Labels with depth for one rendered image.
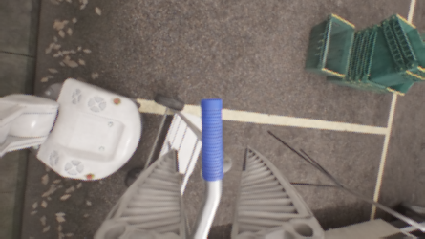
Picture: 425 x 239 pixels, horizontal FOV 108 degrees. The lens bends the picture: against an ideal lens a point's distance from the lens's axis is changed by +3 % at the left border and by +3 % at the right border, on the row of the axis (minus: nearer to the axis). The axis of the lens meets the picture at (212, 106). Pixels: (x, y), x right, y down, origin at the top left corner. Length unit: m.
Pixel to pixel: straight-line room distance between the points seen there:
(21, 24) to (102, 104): 0.76
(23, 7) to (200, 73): 1.23
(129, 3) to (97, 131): 1.01
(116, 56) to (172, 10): 0.62
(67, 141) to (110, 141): 0.23
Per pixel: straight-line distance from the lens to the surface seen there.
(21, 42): 1.63
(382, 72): 2.27
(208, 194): 0.29
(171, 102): 1.21
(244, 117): 1.71
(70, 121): 1.28
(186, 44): 1.53
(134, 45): 1.51
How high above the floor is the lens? 1.45
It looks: 70 degrees down
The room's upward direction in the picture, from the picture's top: 105 degrees clockwise
